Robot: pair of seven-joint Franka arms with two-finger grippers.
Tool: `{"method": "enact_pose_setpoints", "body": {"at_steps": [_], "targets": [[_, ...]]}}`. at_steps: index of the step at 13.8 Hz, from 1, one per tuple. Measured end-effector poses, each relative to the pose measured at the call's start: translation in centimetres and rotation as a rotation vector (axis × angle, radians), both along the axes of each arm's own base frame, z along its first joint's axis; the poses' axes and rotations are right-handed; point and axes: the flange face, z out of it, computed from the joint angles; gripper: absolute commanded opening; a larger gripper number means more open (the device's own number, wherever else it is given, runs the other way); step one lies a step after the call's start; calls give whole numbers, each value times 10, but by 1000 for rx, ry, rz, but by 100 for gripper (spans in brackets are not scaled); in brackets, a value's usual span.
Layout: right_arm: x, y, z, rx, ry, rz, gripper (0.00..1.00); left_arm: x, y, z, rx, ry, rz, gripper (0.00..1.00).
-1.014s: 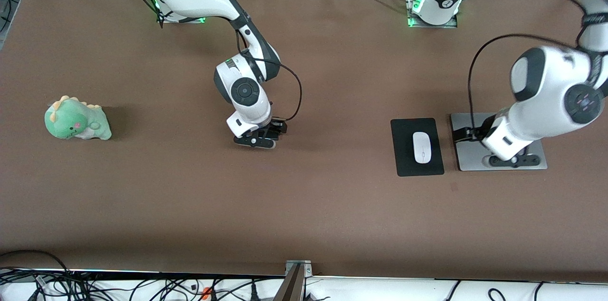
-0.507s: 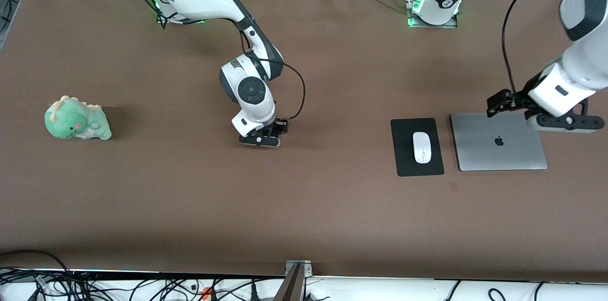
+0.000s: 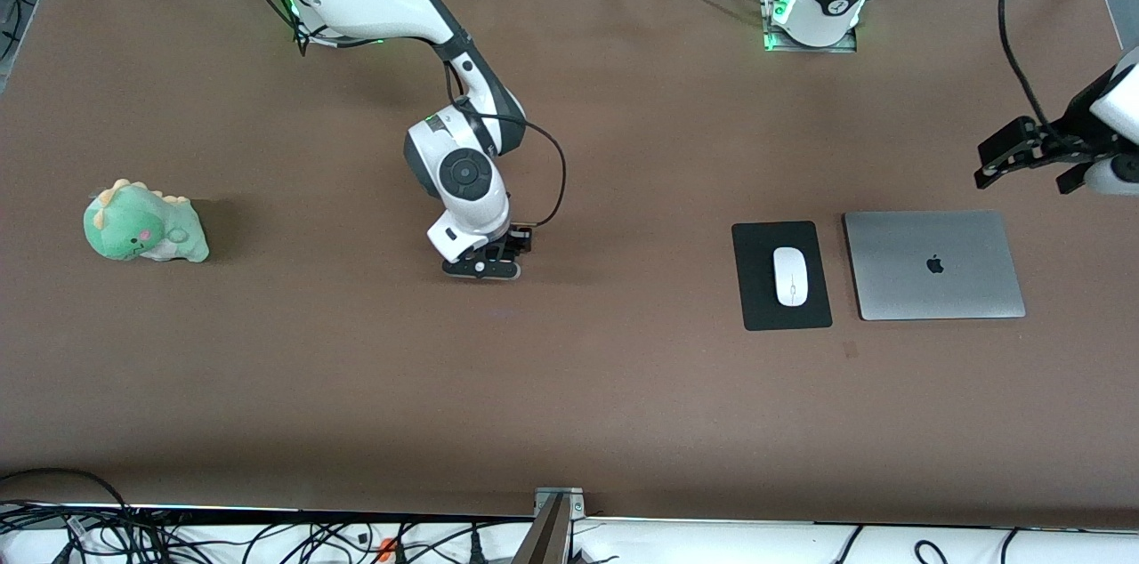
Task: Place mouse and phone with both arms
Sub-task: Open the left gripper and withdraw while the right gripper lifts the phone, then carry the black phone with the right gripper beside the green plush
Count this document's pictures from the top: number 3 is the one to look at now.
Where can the black mouse pad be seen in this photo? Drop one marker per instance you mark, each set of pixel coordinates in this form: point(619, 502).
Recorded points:
point(756, 279)

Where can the metal table edge bracket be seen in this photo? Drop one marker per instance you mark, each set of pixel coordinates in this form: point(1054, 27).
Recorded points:
point(553, 528)

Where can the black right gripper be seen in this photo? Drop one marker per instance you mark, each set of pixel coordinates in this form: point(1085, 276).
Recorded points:
point(515, 237)

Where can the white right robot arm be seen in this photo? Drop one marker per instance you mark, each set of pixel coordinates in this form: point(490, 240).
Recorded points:
point(463, 177)

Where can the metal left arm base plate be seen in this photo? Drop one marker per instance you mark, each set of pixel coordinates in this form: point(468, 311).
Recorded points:
point(770, 26)

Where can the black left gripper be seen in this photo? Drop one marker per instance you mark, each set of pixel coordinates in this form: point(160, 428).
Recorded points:
point(1055, 142)

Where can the green dinosaur plush toy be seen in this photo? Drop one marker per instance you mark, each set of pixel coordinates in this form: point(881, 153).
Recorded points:
point(142, 226)

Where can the white computer mouse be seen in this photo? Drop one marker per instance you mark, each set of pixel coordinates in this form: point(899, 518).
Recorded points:
point(790, 277)

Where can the silver closed laptop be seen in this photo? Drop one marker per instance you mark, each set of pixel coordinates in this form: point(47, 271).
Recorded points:
point(934, 266)

